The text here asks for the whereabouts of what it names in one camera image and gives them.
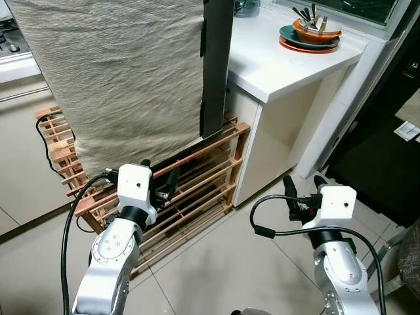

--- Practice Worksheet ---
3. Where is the wooden slatted rack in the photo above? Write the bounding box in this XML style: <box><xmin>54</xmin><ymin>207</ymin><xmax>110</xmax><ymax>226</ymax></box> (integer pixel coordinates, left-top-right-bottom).
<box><xmin>33</xmin><ymin>104</ymin><xmax>251</xmax><ymax>278</ymax></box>

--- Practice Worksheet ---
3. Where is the black appliance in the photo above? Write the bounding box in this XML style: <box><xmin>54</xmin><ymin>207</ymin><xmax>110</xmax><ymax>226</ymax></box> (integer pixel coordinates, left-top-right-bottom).
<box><xmin>324</xmin><ymin>16</ymin><xmax>420</xmax><ymax>230</ymax></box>

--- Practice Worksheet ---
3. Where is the beige crinkled hanging cloth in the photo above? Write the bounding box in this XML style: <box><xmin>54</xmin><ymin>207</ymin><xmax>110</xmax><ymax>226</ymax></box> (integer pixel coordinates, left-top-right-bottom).
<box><xmin>5</xmin><ymin>0</ymin><xmax>206</xmax><ymax>177</ymax></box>

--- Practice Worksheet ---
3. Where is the white paper label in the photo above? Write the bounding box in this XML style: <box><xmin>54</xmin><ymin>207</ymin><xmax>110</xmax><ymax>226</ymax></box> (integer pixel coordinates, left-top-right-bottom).
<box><xmin>393</xmin><ymin>121</ymin><xmax>420</xmax><ymax>142</ymax></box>

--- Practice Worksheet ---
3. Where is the beige fabric piece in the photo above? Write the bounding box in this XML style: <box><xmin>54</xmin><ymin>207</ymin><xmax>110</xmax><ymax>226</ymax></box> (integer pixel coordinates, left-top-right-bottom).
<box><xmin>395</xmin><ymin>103</ymin><xmax>420</xmax><ymax>131</ymax></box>

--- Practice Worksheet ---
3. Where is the checkered cushion metal chair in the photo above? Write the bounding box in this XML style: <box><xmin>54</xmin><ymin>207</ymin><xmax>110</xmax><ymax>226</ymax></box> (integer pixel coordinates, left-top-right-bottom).
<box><xmin>366</xmin><ymin>222</ymin><xmax>420</xmax><ymax>301</ymax></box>

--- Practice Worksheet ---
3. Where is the grey robot foot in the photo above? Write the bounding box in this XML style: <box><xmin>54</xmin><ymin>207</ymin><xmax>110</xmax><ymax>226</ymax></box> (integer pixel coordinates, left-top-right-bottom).
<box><xmin>229</xmin><ymin>306</ymin><xmax>272</xmax><ymax>315</ymax></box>

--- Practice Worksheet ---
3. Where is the dark upright panel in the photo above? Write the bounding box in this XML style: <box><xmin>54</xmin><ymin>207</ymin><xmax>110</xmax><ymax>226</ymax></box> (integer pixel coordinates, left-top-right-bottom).
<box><xmin>199</xmin><ymin>0</ymin><xmax>236</xmax><ymax>139</ymax></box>

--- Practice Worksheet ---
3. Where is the beige base cabinet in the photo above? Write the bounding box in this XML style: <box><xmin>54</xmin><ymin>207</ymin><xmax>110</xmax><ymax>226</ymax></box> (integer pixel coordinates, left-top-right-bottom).
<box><xmin>0</xmin><ymin>54</ymin><xmax>74</xmax><ymax>225</ymax></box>

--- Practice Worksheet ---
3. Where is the white counter cabinet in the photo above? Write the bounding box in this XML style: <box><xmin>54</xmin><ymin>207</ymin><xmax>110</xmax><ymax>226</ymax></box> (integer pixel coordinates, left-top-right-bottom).
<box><xmin>225</xmin><ymin>0</ymin><xmax>420</xmax><ymax>208</ymax></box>

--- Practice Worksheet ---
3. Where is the orange plate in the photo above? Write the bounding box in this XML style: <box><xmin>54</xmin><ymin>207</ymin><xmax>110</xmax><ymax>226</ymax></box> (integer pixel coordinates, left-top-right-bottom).
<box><xmin>279</xmin><ymin>36</ymin><xmax>340</xmax><ymax>54</ymax></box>

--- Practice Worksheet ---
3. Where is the orange bowl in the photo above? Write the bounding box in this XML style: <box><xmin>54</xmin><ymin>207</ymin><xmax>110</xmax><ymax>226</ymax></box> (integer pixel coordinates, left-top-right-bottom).
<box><xmin>292</xmin><ymin>18</ymin><xmax>343</xmax><ymax>45</ymax></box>

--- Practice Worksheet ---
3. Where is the teal plate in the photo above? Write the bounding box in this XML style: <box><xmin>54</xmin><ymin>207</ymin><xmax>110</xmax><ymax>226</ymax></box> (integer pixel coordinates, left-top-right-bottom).
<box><xmin>279</xmin><ymin>25</ymin><xmax>341</xmax><ymax>49</ymax></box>

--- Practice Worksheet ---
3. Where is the gas stove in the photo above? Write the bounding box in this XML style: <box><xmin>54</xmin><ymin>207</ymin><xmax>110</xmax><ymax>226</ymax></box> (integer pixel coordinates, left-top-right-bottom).
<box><xmin>0</xmin><ymin>16</ymin><xmax>34</xmax><ymax>64</ymax></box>

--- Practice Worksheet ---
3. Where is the glass jar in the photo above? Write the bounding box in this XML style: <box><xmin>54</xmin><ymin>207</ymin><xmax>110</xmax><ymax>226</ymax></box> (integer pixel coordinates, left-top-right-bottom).
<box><xmin>233</xmin><ymin>0</ymin><xmax>261</xmax><ymax>18</ymax></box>

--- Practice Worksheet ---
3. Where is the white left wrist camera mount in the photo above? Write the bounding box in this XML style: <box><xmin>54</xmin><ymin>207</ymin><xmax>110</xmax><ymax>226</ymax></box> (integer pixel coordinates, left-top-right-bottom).
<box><xmin>116</xmin><ymin>163</ymin><xmax>159</xmax><ymax>215</ymax></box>

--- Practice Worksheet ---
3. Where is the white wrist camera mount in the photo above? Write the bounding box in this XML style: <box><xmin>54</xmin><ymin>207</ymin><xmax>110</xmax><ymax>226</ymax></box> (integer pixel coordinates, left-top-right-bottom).
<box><xmin>318</xmin><ymin>184</ymin><xmax>358</xmax><ymax>231</ymax></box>
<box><xmin>116</xmin><ymin>163</ymin><xmax>159</xmax><ymax>215</ymax></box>

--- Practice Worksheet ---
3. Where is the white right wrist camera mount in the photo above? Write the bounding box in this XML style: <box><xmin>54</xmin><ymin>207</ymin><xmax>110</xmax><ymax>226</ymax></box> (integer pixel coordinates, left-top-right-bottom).
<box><xmin>318</xmin><ymin>184</ymin><xmax>358</xmax><ymax>231</ymax></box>

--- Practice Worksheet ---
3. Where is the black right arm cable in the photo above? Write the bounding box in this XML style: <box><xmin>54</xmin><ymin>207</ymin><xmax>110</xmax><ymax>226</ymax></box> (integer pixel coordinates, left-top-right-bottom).
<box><xmin>249</xmin><ymin>194</ymin><xmax>389</xmax><ymax>315</ymax></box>

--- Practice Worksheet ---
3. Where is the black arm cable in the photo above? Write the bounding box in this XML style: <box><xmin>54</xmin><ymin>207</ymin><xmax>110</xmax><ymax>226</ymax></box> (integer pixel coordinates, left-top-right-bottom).
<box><xmin>249</xmin><ymin>194</ymin><xmax>389</xmax><ymax>315</ymax></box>
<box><xmin>60</xmin><ymin>170</ymin><xmax>121</xmax><ymax>315</ymax></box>

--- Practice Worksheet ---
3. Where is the thin black power cable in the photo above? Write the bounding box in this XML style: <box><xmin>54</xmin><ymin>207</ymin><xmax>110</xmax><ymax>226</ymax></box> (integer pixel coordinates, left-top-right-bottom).
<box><xmin>35</xmin><ymin>114</ymin><xmax>78</xmax><ymax>183</ymax></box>

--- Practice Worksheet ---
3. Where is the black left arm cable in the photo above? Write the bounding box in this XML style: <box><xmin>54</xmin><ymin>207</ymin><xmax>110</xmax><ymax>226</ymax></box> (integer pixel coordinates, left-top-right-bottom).
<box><xmin>60</xmin><ymin>170</ymin><xmax>121</xmax><ymax>315</ymax></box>

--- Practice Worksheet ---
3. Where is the dark handled cutlery piece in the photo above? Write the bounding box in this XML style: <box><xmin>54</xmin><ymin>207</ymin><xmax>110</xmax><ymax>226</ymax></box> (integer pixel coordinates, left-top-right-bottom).
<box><xmin>292</xmin><ymin>7</ymin><xmax>314</xmax><ymax>26</ymax></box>

